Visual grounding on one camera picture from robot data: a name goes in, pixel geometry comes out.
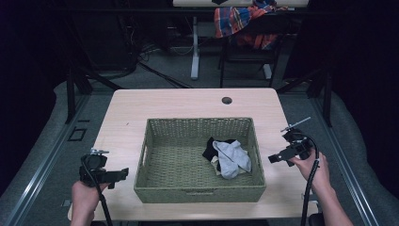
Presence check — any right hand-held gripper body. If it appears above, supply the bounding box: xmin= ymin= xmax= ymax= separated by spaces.
xmin=280 ymin=117 xmax=316 ymax=161

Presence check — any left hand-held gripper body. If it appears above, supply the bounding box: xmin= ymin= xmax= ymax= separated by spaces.
xmin=78 ymin=148 xmax=110 ymax=189

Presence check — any grey sock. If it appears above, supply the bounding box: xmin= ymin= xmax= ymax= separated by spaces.
xmin=212 ymin=139 xmax=253 ymax=180

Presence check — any green woven basket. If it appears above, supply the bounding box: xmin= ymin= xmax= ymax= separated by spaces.
xmin=134 ymin=117 xmax=267 ymax=204

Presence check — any cream sock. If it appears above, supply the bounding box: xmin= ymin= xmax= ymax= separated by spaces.
xmin=210 ymin=155 xmax=248 ymax=177

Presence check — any black sock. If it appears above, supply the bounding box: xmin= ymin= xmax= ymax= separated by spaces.
xmin=201 ymin=137 xmax=237 ymax=163

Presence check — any person's right hand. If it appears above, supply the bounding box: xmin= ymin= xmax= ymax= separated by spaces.
xmin=288 ymin=150 xmax=331 ymax=196

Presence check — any person's left hand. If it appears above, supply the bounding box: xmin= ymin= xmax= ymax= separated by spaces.
xmin=71 ymin=180 xmax=109 ymax=218

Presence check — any black floor plate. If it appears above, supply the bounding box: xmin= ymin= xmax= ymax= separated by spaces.
xmin=67 ymin=126 xmax=88 ymax=142

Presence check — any black metal stand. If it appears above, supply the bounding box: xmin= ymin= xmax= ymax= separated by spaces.
xmin=275 ymin=68 xmax=334 ymax=128
xmin=64 ymin=65 xmax=124 ymax=125

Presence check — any black chair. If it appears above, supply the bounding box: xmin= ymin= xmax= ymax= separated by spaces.
xmin=218 ymin=12 xmax=285 ymax=89

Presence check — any plaid cloth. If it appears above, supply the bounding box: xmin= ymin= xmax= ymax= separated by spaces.
xmin=214 ymin=0 xmax=289 ymax=50

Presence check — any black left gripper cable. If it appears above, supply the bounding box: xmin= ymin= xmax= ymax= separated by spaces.
xmin=82 ymin=161 xmax=114 ymax=226

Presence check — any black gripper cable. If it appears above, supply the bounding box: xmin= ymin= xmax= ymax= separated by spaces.
xmin=82 ymin=161 xmax=114 ymax=226
xmin=291 ymin=133 xmax=321 ymax=226

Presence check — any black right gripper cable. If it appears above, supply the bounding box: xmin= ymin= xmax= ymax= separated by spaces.
xmin=291 ymin=133 xmax=321 ymax=226

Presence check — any metal floor rail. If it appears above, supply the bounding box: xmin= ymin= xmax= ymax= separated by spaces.
xmin=310 ymin=93 xmax=379 ymax=226
xmin=2 ymin=93 xmax=94 ymax=226

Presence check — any black floor cable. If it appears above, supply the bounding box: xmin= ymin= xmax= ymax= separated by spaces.
xmin=136 ymin=60 xmax=193 ymax=89

